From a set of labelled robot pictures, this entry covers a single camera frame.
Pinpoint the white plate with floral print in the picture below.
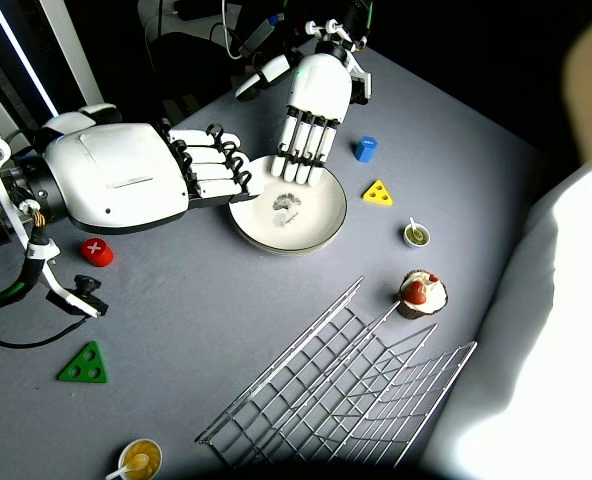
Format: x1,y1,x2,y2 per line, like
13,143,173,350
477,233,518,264
228,154,349,252

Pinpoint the yellow triangle block with holes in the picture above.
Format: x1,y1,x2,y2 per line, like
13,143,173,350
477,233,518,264
360,179,395,207

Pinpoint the small white bowl green filling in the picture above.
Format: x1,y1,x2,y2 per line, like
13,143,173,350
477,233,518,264
403,222,432,249

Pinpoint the toy cupcake with strawberries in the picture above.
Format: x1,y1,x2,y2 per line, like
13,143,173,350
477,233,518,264
394,269,450,321

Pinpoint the white column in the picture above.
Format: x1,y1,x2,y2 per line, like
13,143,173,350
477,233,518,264
38,0,102,109

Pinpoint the red cylinder block white cross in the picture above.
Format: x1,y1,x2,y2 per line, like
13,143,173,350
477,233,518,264
79,237,115,269

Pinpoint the bright light strip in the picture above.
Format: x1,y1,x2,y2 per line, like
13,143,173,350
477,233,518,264
0,0,60,117

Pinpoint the white backdrop sheet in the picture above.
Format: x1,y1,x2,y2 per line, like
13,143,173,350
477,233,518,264
420,162,592,480

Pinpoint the green triangle block with holes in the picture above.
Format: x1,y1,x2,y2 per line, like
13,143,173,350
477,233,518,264
57,340,110,385

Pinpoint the small white bowl yellow filling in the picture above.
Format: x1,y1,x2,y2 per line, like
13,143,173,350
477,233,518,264
117,438,164,480

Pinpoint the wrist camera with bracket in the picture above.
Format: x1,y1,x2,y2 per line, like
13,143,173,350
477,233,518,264
346,59,374,107
25,234,111,320

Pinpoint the white cable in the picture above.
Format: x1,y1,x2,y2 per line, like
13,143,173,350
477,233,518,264
219,0,242,61

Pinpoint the silver wire dish rack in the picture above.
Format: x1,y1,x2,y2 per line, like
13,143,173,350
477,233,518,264
194,276,479,469

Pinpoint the black and green cable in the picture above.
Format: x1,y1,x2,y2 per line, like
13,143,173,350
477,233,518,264
0,257,45,312

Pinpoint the black camera cable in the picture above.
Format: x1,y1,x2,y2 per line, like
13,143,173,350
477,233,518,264
0,315,88,350

